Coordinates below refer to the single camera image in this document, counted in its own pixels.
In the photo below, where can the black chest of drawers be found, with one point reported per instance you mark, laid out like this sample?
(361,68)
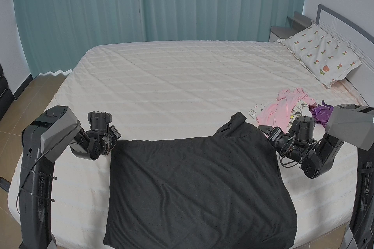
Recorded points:
(5,93)

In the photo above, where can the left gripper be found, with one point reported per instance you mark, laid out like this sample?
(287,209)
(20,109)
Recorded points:
(115,133)

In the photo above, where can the white printed pillow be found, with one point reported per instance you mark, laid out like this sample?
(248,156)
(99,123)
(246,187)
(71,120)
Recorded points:
(321,52)

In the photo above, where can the black polo shirt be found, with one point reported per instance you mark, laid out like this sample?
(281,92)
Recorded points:
(198,189)

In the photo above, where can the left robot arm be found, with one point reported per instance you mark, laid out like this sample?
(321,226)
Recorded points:
(55,131)

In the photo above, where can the bed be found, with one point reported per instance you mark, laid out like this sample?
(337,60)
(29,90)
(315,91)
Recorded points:
(181,81)

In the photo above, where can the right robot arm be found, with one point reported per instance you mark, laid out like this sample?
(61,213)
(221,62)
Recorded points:
(350,125)

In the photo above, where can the white printed garment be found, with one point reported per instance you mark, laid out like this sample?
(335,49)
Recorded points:
(257,109)

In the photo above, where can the grey bedside table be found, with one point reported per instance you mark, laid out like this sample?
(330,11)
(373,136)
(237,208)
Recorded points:
(279,33)

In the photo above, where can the pink garment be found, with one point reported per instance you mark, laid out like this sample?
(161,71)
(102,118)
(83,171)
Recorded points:
(277,113)

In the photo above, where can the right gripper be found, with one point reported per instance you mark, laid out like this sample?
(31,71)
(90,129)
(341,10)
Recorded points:
(277,138)

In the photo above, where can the purple garment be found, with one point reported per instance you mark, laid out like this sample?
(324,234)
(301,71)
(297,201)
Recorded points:
(321,115)

